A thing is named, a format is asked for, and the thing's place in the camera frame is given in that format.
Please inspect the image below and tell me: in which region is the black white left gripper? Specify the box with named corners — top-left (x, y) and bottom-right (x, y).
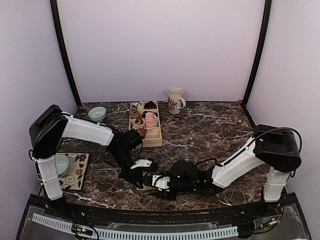
top-left (109, 148), bottom-right (144, 189)

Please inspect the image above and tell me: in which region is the cream olive striped sock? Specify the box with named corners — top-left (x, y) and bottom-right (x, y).
top-left (136, 171), bottom-right (156, 191)

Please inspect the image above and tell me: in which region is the maroon purple orange striped sock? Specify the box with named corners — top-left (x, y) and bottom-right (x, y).
top-left (137, 128), bottom-right (148, 139)

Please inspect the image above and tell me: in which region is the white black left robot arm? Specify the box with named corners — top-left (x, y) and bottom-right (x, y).
top-left (28, 104), bottom-right (157, 218)

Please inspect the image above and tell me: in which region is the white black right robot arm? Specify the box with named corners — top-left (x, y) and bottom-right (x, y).
top-left (143, 124), bottom-right (302, 217)

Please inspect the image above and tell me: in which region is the cream green rolled sock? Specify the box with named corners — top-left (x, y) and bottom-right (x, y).
top-left (132, 118), bottom-right (145, 130)

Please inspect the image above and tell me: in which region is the pink rolled sock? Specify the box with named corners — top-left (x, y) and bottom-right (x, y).
top-left (144, 114), bottom-right (159, 128)

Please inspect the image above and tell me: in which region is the wooden compartment organizer box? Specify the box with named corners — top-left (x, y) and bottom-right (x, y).
top-left (128, 100), bottom-right (163, 148)

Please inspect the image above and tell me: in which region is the beige rolled sock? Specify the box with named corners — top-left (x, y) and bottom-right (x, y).
top-left (129, 106), bottom-right (142, 119)

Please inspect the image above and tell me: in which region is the floral patterned tile coaster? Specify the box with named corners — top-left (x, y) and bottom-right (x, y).
top-left (58, 152), bottom-right (90, 191)

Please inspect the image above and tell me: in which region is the white ribbed rolled sock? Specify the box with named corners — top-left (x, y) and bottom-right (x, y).
top-left (136, 101), bottom-right (145, 111)

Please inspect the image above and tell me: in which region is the black red rolled sock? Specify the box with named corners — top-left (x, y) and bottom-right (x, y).
top-left (144, 101), bottom-right (157, 110)

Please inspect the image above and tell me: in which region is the light blue ceramic bowl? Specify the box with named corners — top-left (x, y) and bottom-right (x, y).
top-left (88, 106), bottom-right (107, 123)

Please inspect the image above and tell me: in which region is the small green cup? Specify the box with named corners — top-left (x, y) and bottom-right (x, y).
top-left (55, 154), bottom-right (70, 178)

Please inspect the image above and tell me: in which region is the seashell coral ceramic mug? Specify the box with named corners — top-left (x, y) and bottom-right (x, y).
top-left (167, 87), bottom-right (186, 115)

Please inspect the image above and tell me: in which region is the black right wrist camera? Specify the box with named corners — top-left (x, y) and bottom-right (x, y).
top-left (170, 160), bottom-right (201, 181)

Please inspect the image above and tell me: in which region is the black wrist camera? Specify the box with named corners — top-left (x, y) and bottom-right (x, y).
top-left (124, 129), bottom-right (143, 151)
top-left (170, 160), bottom-right (201, 181)

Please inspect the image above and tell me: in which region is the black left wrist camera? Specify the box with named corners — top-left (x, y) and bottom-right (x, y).
top-left (124, 129), bottom-right (143, 151)

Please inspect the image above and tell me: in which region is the black front frame rail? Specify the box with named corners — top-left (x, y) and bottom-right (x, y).
top-left (27, 193), bottom-right (298, 227)

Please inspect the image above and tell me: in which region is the white slotted cable duct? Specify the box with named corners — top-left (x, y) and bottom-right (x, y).
top-left (31, 212), bottom-right (239, 240)

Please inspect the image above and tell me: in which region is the black left corner post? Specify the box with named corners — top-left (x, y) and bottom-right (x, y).
top-left (49, 0), bottom-right (82, 108)

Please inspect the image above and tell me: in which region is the black corner post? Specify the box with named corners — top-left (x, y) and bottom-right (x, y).
top-left (49, 0), bottom-right (82, 108)
top-left (241, 0), bottom-right (272, 109)

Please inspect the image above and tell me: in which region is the black right corner post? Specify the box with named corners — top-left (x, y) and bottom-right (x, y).
top-left (241, 0), bottom-right (272, 109)

